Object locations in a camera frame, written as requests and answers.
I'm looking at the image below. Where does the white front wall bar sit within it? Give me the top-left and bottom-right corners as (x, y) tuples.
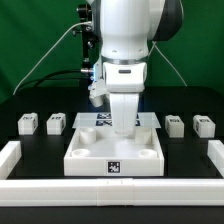
(0, 179), (224, 207)

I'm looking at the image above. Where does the white cable right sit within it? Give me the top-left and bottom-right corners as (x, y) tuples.
(148, 39), (188, 88)

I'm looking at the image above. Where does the green backdrop curtain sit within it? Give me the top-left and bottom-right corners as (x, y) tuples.
(0, 0), (224, 102)

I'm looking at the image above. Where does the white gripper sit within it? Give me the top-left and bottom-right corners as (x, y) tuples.
(103, 62), (147, 135)

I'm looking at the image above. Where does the white cable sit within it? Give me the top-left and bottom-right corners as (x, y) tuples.
(12, 21), (93, 96)
(148, 39), (188, 88)

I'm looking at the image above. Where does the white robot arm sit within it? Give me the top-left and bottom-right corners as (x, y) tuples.
(77, 0), (184, 135)

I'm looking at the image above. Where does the black cable bundle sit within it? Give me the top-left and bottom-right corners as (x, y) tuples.
(14, 68), (93, 94)

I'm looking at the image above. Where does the white cable left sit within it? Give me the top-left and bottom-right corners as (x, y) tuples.
(12, 21), (93, 96)

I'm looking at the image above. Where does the white left wall bar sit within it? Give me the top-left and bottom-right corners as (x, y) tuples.
(0, 141), (22, 180)

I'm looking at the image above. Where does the white square table top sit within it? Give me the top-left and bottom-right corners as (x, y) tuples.
(64, 126), (164, 176)

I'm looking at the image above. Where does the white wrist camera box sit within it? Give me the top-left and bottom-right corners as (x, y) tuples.
(89, 79), (107, 107)

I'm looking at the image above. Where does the white sheet with tags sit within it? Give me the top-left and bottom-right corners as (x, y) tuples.
(73, 112), (161, 128)

